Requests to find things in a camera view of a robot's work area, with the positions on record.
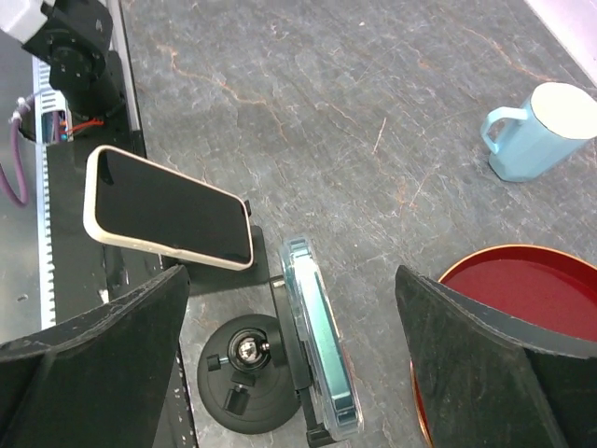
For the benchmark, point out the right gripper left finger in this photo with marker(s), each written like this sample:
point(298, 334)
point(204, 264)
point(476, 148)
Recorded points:
point(98, 379)

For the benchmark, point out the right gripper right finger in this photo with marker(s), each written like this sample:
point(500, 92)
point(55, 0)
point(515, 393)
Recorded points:
point(488, 379)

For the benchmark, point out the black round-base phone holder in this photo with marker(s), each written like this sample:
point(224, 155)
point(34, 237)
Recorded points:
point(254, 374)

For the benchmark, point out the dark phone with grey case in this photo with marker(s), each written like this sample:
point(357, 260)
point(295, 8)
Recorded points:
point(319, 334)

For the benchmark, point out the phone with beige case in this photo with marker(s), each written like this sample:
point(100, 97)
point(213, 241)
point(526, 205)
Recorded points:
point(135, 203)

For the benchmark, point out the black folding phone stand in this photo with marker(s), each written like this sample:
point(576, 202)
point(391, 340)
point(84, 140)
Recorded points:
point(224, 275)

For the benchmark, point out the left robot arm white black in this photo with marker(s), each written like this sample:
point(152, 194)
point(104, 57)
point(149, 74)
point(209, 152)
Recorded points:
point(73, 38)

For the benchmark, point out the red round tray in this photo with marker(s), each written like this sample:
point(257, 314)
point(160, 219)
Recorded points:
point(540, 286)

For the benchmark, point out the blue mug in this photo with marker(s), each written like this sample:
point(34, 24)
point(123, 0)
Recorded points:
point(526, 141)

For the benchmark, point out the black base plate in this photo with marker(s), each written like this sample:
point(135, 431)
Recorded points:
point(85, 272)

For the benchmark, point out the grey slotted cable duct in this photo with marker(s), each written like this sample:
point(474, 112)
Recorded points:
point(47, 102)

